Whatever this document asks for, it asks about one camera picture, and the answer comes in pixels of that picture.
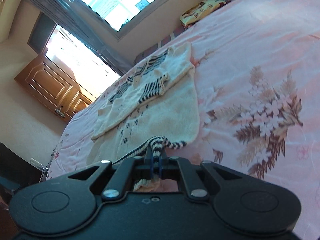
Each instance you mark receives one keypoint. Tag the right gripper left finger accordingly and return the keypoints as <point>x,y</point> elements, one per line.
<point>125,174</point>

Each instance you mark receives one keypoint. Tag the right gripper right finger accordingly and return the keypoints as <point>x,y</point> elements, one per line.
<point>181,170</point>

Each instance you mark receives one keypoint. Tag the cream striped knitted sweater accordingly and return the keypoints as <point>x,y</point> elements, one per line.
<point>156,107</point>

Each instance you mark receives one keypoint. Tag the dark bedside furniture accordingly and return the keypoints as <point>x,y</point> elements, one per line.
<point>16,173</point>

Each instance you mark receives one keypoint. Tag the brown wooden door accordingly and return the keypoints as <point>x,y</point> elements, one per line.
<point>53,87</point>

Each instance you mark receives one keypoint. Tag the pink floral bed quilt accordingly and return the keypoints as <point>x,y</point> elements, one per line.
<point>257,82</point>

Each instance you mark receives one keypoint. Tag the striped purple bed sheet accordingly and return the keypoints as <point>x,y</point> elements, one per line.
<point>159,44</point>

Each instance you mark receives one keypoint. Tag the yellow red folded blanket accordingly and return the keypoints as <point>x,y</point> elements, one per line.
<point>200,11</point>

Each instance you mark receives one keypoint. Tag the grey left curtain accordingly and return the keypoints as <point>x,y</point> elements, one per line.
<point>62,14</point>

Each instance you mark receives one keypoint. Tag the metal door handle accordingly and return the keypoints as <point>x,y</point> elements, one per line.
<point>59,112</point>

